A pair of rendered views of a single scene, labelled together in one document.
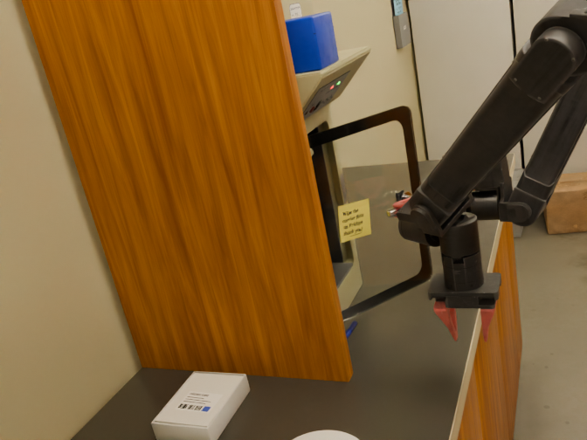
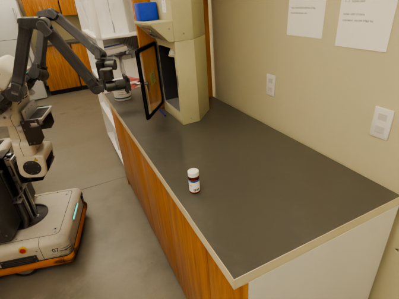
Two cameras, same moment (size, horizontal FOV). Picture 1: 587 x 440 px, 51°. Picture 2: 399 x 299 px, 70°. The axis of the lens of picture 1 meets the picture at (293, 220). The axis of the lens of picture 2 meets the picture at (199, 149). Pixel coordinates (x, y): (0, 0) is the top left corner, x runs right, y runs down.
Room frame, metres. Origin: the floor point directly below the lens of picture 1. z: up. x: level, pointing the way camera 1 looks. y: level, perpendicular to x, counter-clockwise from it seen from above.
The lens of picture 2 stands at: (2.47, -1.29, 1.62)
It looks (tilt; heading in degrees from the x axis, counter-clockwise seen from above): 28 degrees down; 130
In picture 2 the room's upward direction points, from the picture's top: 5 degrees counter-clockwise
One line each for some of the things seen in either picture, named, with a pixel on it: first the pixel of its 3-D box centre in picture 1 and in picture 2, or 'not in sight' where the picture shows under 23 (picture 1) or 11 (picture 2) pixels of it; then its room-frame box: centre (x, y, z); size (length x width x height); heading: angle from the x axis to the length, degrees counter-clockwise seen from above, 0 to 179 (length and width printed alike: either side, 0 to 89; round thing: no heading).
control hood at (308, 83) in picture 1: (325, 86); (152, 31); (1.22, -0.12, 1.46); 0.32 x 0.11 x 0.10; 154
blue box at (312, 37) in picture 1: (300, 44); (145, 11); (1.15, -0.08, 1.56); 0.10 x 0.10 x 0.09; 64
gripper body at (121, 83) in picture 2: not in sight; (121, 84); (1.11, -0.31, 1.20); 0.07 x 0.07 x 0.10; 63
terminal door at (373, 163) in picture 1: (364, 217); (151, 80); (1.18, -0.14, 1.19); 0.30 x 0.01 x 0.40; 116
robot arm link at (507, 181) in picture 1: (500, 185); (103, 79); (1.06, -0.39, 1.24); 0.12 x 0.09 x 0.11; 52
